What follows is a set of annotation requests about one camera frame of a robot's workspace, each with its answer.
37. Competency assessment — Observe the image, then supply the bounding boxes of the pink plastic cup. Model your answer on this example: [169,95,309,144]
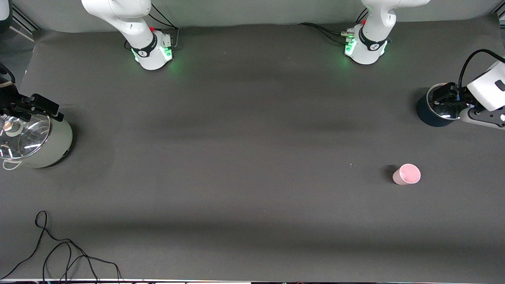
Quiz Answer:
[393,164,421,185]

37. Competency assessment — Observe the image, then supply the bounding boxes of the dark blue steel-rimmed pot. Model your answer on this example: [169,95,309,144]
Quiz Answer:
[416,83,471,127]

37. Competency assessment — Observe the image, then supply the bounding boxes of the glass pot lid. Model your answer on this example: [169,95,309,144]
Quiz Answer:
[0,114,52,160]

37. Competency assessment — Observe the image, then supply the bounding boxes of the grey-green cooking pot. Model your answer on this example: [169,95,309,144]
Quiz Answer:
[0,114,73,171]

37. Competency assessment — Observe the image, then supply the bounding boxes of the dark grey table cloth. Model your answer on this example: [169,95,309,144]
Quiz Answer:
[0,14,505,282]

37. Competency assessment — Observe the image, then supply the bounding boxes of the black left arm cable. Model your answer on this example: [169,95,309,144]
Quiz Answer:
[459,49,505,90]

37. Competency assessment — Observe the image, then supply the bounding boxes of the aluminium frame rail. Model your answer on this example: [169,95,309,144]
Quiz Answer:
[10,5,42,42]

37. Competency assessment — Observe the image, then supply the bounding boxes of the thin black loose cable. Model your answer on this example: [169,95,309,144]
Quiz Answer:
[0,211,122,281]

